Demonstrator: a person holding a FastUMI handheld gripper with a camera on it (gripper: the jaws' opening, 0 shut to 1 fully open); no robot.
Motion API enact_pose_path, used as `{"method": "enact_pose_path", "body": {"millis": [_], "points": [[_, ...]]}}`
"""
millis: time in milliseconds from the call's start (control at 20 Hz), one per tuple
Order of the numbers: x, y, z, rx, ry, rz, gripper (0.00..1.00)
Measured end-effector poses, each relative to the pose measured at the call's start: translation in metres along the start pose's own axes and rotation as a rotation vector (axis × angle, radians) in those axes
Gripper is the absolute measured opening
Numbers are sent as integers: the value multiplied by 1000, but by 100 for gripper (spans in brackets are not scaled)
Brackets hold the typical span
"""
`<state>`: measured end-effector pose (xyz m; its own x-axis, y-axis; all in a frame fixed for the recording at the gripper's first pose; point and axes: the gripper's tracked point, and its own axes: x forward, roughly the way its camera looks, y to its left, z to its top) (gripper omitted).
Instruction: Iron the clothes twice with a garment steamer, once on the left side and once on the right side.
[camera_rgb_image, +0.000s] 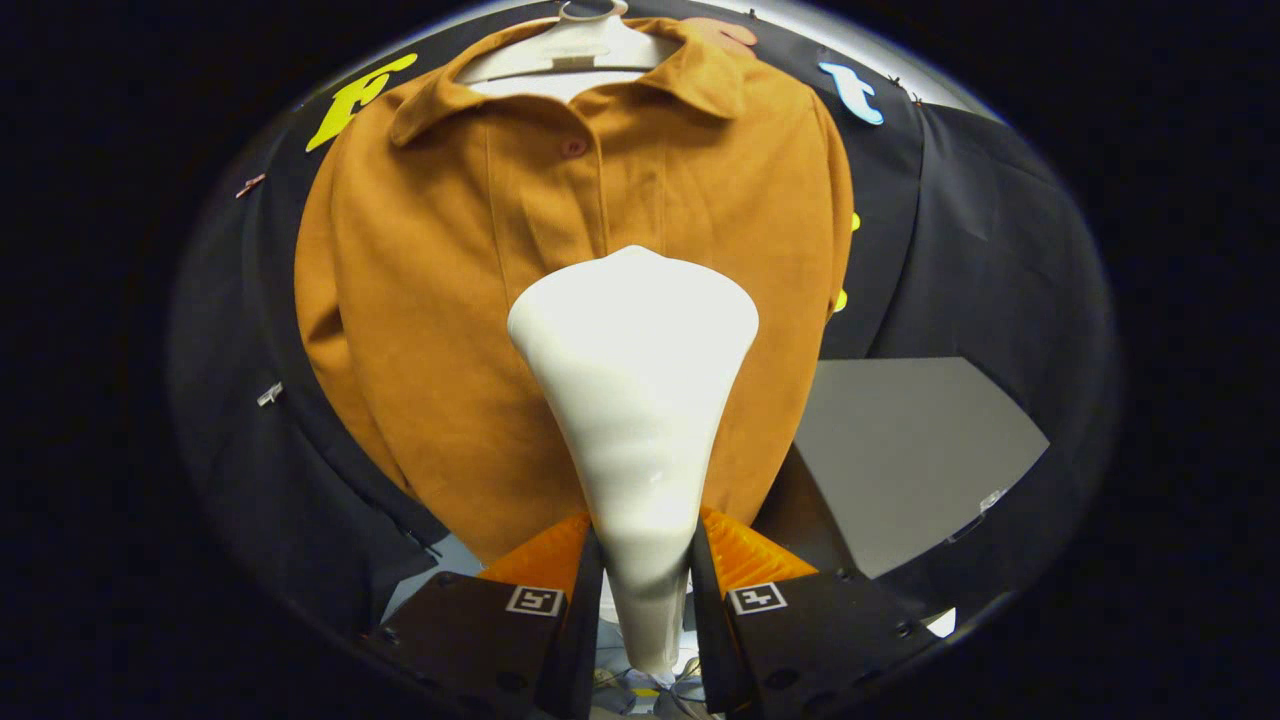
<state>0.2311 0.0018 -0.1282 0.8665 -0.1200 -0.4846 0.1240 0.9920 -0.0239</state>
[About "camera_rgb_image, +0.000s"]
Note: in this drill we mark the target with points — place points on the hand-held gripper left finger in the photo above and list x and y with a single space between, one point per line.
583 630

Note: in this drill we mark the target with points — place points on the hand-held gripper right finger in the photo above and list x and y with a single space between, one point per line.
705 630

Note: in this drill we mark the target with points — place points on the white garment steamer head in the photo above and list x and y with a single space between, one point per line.
635 400

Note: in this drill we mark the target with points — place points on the orange button-up shirt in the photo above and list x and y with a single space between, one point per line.
430 300

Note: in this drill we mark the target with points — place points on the white plastic clothes hanger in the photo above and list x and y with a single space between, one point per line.
570 45

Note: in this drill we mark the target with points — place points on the white cloth clip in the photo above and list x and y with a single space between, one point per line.
269 394

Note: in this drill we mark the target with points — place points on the black backdrop cloth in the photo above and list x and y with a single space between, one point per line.
990 240

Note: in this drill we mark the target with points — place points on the pink cloth clip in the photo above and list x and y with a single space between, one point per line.
250 185

